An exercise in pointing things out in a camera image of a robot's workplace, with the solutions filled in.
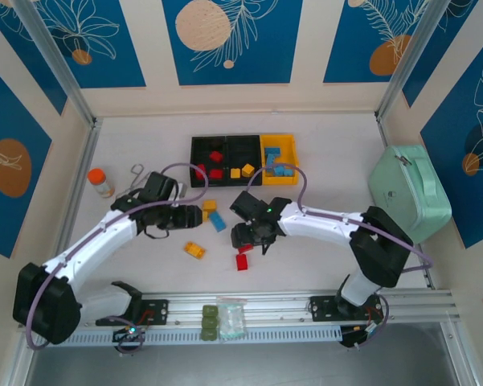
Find yellow plastic bin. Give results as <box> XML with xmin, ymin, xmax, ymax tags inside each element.
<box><xmin>260</xmin><ymin>133</ymin><xmax>299</xmax><ymax>187</ymax></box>

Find metal tongs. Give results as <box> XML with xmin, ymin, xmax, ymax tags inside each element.
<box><xmin>115</xmin><ymin>163</ymin><xmax>154</xmax><ymax>199</ymax></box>

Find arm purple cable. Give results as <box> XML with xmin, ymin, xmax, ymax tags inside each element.
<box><xmin>26</xmin><ymin>162</ymin><xmax>209</xmax><ymax>351</ymax></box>
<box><xmin>244</xmin><ymin>163</ymin><xmax>433</xmax><ymax>349</ymax></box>

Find long yellow lego brick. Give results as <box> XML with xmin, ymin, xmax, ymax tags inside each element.
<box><xmin>184</xmin><ymin>240</ymin><xmax>207</xmax><ymax>261</ymax></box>

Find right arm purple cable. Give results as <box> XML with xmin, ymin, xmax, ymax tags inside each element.
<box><xmin>244</xmin><ymin>163</ymin><xmax>433</xmax><ymax>349</ymax></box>

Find aluminium mounting rail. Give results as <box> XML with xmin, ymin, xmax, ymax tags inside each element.
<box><xmin>18</xmin><ymin>289</ymin><xmax>463</xmax><ymax>329</ymax></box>

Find white slotted cable tray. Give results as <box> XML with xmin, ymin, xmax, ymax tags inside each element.
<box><xmin>35</xmin><ymin>326</ymin><xmax>342</xmax><ymax>347</ymax></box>

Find aluminium frame post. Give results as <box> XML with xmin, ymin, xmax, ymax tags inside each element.
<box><xmin>12</xmin><ymin>0</ymin><xmax>100</xmax><ymax>129</ymax></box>
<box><xmin>374</xmin><ymin>0</ymin><xmax>455</xmax><ymax>121</ymax></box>

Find olive green block strip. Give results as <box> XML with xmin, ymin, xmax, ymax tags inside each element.
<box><xmin>200</xmin><ymin>304</ymin><xmax>220</xmax><ymax>343</ymax></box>

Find black plastic bin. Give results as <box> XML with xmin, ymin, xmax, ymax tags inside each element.
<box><xmin>189</xmin><ymin>135</ymin><xmax>229</xmax><ymax>188</ymax></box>
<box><xmin>226</xmin><ymin>135</ymin><xmax>264</xmax><ymax>187</ymax></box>

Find mint green zip case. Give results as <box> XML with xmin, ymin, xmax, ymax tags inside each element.
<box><xmin>367</xmin><ymin>144</ymin><xmax>453</xmax><ymax>245</ymax></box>

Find clear plastic bag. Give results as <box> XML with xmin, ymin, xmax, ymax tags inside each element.
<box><xmin>216</xmin><ymin>296</ymin><xmax>247</xmax><ymax>342</ymax></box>

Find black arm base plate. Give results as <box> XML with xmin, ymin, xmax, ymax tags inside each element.
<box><xmin>95</xmin><ymin>298</ymin><xmax>170</xmax><ymax>327</ymax></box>
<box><xmin>307</xmin><ymin>295</ymin><xmax>383</xmax><ymax>322</ymax></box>

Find orange capped bottle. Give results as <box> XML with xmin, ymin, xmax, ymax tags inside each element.
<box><xmin>87</xmin><ymin>168</ymin><xmax>116</xmax><ymax>199</ymax></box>

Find black electronics module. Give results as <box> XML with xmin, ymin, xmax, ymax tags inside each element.
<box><xmin>112</xmin><ymin>324</ymin><xmax>148</xmax><ymax>355</ymax></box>
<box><xmin>340</xmin><ymin>325</ymin><xmax>377</xmax><ymax>350</ymax></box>

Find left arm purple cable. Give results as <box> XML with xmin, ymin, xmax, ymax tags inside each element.
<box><xmin>26</xmin><ymin>162</ymin><xmax>209</xmax><ymax>351</ymax></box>

